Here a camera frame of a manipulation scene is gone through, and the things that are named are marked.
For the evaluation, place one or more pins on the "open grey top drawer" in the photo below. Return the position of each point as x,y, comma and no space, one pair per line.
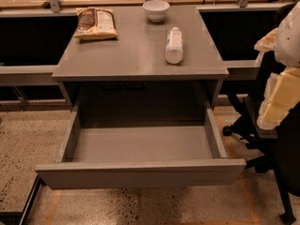
172,154

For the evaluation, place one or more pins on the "brown snack bag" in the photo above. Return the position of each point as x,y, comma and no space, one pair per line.
95,23

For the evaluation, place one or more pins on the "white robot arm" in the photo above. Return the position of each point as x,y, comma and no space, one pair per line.
284,41

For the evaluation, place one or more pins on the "blue plastic bottle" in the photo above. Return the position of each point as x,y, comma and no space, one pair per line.
174,46

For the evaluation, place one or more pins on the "black office chair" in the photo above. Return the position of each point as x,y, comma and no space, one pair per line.
280,146

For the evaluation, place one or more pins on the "grey drawer cabinet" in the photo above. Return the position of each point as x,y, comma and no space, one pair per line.
129,79

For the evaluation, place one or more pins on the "white ceramic bowl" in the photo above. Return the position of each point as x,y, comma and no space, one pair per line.
155,10

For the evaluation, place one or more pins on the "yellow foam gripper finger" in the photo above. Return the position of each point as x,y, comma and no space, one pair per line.
281,94

